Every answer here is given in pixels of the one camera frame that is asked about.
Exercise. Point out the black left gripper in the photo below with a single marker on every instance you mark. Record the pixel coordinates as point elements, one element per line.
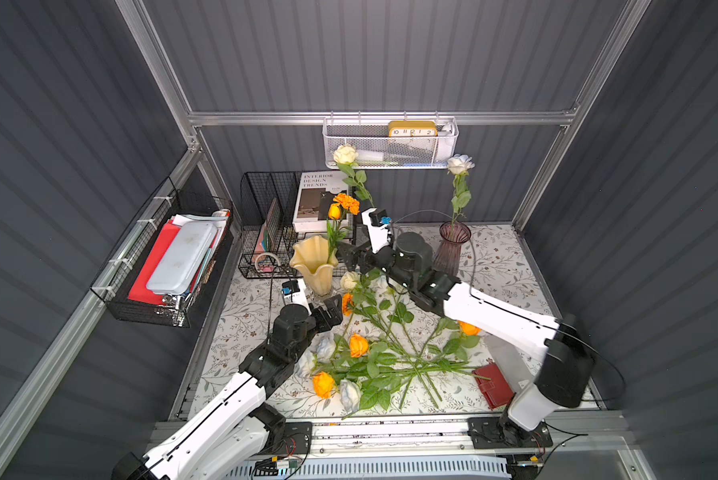
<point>325,312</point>

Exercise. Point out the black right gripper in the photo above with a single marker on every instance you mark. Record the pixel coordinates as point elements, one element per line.
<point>356,257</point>

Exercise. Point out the orange marigold flower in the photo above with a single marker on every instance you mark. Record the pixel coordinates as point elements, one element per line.
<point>350,207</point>

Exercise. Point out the orange tulip bud flower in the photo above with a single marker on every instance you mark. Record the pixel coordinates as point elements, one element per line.
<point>333,227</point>

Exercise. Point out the pale blue rose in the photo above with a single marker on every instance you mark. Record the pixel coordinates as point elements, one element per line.
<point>325,348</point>
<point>350,396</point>
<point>459,167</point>

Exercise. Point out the cream white rose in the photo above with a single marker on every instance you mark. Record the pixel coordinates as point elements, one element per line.
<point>345,158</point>

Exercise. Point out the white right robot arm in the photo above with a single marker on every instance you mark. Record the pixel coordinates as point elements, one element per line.
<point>567,360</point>

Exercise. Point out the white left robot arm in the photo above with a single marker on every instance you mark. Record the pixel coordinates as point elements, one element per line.
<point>238,423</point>

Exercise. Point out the purple glass vase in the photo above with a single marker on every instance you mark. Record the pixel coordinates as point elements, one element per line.
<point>453,235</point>

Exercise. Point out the orange marigold near vase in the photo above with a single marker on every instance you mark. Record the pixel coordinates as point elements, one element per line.
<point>347,304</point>

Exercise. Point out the cream rose near vase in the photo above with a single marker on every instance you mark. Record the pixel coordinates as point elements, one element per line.
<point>349,281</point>

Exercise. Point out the orange rose front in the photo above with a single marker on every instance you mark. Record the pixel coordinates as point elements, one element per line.
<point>324,385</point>

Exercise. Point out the orange rose centre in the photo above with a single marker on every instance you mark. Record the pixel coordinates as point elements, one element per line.
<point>358,346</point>

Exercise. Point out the cream yellow ruffled vase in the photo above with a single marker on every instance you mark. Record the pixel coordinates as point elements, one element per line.
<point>314,260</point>

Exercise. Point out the colourful paper sheets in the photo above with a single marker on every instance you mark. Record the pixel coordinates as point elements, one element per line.
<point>267,236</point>

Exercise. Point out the pale blue rose front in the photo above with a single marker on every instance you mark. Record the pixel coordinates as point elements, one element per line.
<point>350,396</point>

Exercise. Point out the white plastic case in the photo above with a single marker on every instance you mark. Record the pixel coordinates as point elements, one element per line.
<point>182,259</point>

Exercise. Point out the red folder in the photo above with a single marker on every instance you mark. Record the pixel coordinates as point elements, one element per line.
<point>139,291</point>

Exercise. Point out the white mesh wall basket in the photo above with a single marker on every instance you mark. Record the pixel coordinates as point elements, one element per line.
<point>369,135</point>

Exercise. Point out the black wire desk organizer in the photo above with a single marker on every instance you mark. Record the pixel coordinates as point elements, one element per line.
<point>257,190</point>

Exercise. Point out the black wire wall basket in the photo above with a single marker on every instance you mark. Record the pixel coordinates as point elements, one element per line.
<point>177,310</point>

